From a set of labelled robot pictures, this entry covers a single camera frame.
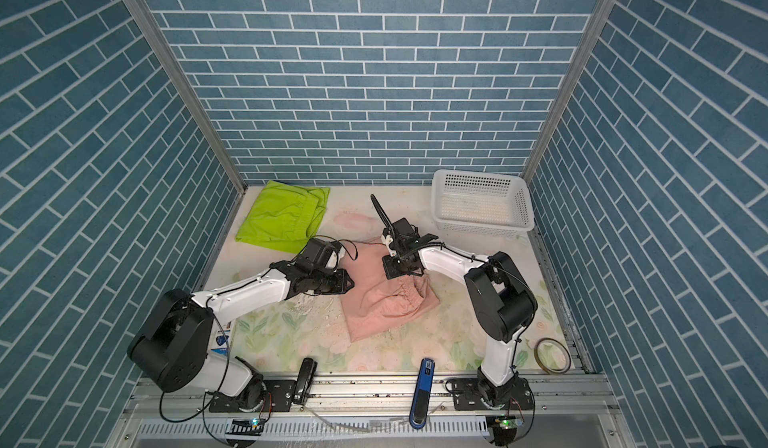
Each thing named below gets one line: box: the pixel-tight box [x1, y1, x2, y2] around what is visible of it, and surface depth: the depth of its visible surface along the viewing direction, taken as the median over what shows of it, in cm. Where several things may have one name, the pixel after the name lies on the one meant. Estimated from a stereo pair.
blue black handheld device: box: [409, 357, 435, 429], surface depth 75 cm
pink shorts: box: [340, 239, 440, 343], surface depth 87 cm
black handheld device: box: [293, 358, 318, 405], surface depth 75 cm
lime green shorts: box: [235, 180, 331, 253], surface depth 109 cm
